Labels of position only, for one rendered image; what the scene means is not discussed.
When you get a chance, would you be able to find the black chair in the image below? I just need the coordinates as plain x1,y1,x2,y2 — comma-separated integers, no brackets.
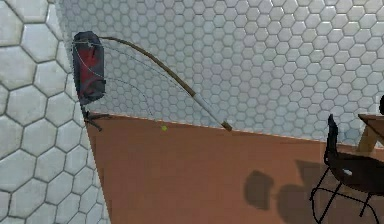
309,113,384,224

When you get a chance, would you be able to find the brown wooden table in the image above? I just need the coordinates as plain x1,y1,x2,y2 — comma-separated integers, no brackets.
355,113,384,154

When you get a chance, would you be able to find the dark blue red bag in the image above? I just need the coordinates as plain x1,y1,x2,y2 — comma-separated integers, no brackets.
71,31,107,106

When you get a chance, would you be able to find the brown fishing rod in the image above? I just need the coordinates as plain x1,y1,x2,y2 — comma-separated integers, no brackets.
98,36,233,132

